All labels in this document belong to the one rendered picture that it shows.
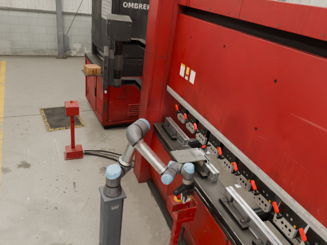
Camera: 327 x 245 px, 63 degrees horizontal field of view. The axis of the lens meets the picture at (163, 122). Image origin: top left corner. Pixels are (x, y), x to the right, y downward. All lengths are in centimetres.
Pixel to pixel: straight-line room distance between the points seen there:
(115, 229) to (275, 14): 198
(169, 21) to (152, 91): 74
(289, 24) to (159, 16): 144
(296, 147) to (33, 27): 802
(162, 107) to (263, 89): 154
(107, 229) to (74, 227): 71
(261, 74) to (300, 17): 39
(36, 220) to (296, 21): 285
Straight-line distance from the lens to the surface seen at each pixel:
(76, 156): 398
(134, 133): 185
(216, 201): 220
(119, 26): 282
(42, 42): 890
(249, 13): 189
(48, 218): 321
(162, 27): 278
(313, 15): 156
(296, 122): 160
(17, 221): 325
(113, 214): 233
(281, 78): 166
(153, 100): 298
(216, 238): 224
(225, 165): 212
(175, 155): 236
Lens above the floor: 229
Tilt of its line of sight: 27 degrees down
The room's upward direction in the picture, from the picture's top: 8 degrees clockwise
